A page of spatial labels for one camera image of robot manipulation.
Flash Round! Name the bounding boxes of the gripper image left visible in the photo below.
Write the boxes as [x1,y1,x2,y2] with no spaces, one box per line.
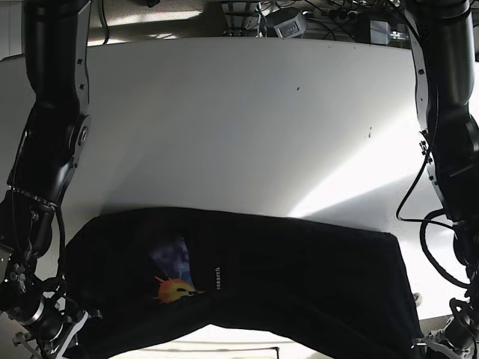
[13,308,103,358]

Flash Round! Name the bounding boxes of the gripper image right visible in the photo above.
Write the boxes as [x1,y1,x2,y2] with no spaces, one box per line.
[411,321,478,358]

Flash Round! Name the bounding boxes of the black T-shirt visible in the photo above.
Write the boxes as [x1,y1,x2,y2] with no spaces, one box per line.
[66,208,421,358]

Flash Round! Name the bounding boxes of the black robot arm image left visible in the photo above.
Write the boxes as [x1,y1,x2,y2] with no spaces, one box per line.
[1,1,91,358]

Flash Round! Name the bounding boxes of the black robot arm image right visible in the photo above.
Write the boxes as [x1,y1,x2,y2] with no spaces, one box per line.
[400,1,478,358]

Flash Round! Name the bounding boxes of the black power box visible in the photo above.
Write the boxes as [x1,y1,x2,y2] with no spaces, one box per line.
[266,7,308,39]

